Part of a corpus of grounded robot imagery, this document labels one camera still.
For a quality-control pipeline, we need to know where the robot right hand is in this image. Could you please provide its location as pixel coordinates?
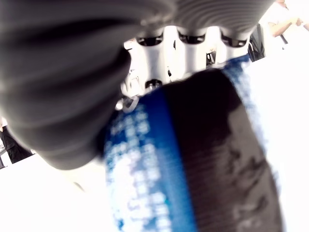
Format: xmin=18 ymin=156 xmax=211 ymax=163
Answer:
xmin=0 ymin=0 xmax=276 ymax=171

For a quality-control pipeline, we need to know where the blue Oreo cookie pack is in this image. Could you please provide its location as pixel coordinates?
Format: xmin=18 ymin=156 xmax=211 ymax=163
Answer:
xmin=102 ymin=54 xmax=284 ymax=232

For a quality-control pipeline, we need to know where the person in black clothes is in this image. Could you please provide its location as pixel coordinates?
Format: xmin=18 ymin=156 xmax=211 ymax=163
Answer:
xmin=0 ymin=116 xmax=33 ymax=165

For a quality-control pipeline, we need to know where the black bag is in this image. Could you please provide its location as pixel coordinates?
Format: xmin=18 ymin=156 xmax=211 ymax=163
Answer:
xmin=248 ymin=23 xmax=266 ymax=62

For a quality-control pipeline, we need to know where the person in white shirt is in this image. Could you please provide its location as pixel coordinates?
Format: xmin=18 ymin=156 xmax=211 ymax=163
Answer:
xmin=267 ymin=0 xmax=309 ymax=44

